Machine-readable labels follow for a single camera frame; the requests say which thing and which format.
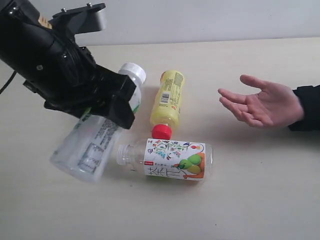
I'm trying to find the white green-label bottle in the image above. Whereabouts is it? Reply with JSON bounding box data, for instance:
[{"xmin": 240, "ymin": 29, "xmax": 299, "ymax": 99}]
[{"xmin": 49, "ymin": 62, "xmax": 147, "ymax": 185}]

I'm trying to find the open bare hand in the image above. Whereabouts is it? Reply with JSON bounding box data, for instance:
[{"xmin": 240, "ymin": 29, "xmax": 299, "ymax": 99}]
[{"xmin": 218, "ymin": 74, "xmax": 305, "ymax": 129}]

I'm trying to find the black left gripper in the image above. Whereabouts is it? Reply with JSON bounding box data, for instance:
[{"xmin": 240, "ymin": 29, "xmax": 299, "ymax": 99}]
[{"xmin": 0, "ymin": 0, "xmax": 136, "ymax": 118}]

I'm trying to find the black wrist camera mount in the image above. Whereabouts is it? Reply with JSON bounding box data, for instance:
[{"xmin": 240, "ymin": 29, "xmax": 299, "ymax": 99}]
[{"xmin": 49, "ymin": 2, "xmax": 107, "ymax": 38}]

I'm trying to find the yellow bottle red cap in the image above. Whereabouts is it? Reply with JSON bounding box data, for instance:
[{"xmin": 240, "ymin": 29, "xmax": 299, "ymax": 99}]
[{"xmin": 150, "ymin": 70, "xmax": 185, "ymax": 140}]

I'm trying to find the black-sleeved forearm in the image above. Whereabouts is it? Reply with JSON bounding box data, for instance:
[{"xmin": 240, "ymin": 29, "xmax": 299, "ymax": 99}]
[{"xmin": 288, "ymin": 85, "xmax": 320, "ymax": 132}]

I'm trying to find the black cable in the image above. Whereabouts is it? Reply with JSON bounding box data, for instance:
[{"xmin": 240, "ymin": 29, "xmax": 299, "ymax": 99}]
[{"xmin": 0, "ymin": 69, "xmax": 18, "ymax": 95}]

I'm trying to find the clear floral-label tea bottle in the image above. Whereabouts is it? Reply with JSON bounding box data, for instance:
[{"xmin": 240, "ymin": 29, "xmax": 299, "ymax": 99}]
[{"xmin": 116, "ymin": 138, "xmax": 214, "ymax": 182}]

